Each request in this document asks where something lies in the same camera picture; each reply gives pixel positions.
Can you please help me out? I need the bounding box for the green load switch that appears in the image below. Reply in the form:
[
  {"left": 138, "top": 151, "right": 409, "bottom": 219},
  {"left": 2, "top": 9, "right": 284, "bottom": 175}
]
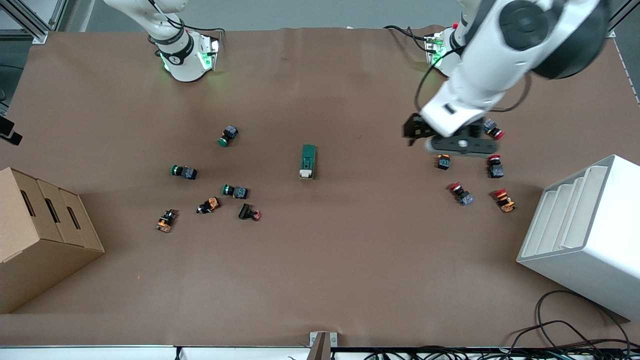
[{"left": 299, "top": 144, "right": 317, "bottom": 181}]

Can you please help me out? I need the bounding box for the brown cardboard box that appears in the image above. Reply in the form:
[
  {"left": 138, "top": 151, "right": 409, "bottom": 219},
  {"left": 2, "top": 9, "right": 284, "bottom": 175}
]
[{"left": 0, "top": 166, "right": 106, "bottom": 315}]

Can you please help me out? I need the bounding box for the brown paper table cover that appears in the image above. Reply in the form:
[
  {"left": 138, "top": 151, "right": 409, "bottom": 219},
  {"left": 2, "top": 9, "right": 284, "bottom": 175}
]
[{"left": 0, "top": 25, "right": 640, "bottom": 349}]

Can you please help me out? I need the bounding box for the white stepped rack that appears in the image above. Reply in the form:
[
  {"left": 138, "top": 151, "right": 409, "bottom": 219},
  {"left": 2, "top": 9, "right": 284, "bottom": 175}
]
[{"left": 516, "top": 154, "right": 640, "bottom": 322}]

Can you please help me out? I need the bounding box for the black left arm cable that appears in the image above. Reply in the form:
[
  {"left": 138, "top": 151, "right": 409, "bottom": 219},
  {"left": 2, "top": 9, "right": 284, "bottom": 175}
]
[{"left": 414, "top": 45, "right": 532, "bottom": 114}]

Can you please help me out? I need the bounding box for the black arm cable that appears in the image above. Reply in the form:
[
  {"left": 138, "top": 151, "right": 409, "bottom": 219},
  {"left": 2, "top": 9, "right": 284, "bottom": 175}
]
[
  {"left": 414, "top": 45, "right": 532, "bottom": 114},
  {"left": 147, "top": 0, "right": 227, "bottom": 35}
]

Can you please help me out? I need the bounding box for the black base cable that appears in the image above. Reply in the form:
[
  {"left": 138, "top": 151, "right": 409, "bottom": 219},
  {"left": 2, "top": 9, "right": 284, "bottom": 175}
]
[{"left": 383, "top": 24, "right": 437, "bottom": 54}]

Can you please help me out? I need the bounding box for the aluminium frame profile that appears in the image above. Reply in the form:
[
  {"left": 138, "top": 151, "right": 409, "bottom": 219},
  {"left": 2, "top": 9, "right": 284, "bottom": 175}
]
[
  {"left": 0, "top": 0, "right": 68, "bottom": 45},
  {"left": 602, "top": 0, "right": 640, "bottom": 39}
]

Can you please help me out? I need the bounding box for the black orange selector switch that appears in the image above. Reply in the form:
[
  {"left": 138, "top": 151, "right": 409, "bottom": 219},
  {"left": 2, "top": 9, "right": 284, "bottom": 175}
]
[
  {"left": 196, "top": 196, "right": 222, "bottom": 215},
  {"left": 155, "top": 209, "right": 179, "bottom": 234}
]

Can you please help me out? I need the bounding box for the black switch with red knob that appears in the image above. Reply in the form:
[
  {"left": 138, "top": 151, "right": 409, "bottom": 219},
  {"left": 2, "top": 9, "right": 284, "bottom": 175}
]
[{"left": 238, "top": 202, "right": 262, "bottom": 222}]

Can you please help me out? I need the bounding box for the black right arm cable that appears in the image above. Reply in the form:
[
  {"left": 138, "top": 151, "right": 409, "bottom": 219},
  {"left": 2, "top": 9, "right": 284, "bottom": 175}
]
[{"left": 147, "top": 0, "right": 227, "bottom": 35}]

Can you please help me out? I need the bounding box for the black looped cable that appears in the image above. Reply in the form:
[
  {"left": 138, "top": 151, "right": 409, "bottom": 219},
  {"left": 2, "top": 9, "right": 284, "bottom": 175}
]
[{"left": 509, "top": 289, "right": 632, "bottom": 351}]

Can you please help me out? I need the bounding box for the black cable bundle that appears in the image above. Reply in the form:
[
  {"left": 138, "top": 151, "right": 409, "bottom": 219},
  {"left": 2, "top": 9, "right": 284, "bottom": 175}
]
[{"left": 364, "top": 344, "right": 640, "bottom": 360}]

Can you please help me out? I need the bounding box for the metal bracket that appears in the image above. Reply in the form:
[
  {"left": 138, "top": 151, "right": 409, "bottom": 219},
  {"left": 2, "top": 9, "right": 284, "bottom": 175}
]
[{"left": 309, "top": 331, "right": 338, "bottom": 360}]

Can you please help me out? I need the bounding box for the white table edge rail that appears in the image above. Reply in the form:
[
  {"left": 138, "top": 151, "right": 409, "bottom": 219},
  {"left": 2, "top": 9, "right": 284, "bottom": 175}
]
[{"left": 0, "top": 345, "right": 312, "bottom": 360}]

